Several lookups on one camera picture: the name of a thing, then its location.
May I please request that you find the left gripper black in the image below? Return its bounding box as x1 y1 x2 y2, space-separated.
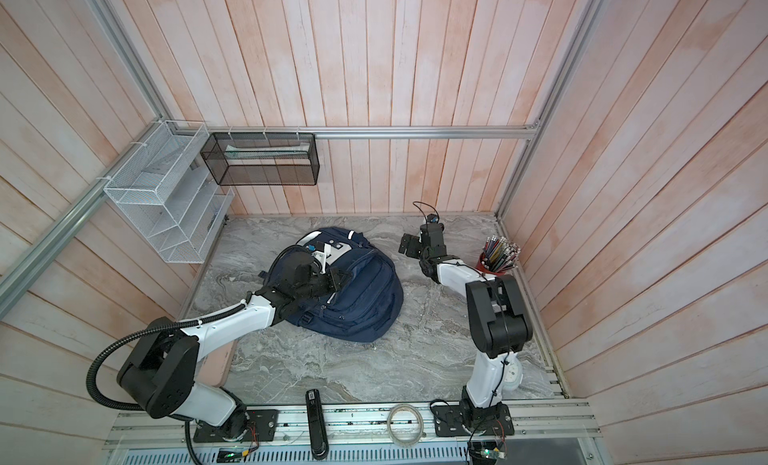
295 265 353 301

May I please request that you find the navy blue student backpack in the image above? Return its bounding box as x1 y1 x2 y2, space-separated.
284 226 404 343

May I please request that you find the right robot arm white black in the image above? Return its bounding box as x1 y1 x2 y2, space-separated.
399 214 533 432

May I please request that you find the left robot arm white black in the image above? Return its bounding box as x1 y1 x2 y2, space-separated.
86 244 350 441

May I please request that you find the red pen holder cup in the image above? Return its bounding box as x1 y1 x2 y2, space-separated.
476 256 493 275

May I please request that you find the white round alarm clock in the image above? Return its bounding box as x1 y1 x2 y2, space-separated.
502 354 523 394

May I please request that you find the black handheld device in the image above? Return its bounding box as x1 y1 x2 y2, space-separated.
305 389 330 460

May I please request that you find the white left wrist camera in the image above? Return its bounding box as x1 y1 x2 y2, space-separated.
313 243 338 274

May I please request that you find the black mesh wall basket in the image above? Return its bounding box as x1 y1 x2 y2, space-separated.
201 131 320 186

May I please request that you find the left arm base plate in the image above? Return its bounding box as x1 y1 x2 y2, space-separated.
193 409 279 443

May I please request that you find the white wire mesh shelf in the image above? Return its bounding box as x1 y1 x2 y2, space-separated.
104 120 234 264

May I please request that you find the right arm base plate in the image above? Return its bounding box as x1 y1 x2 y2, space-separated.
429 400 515 438

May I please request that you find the coiled clear cable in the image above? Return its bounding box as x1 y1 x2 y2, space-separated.
385 403 427 448

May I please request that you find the aluminium front rail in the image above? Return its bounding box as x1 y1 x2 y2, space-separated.
103 399 601 450

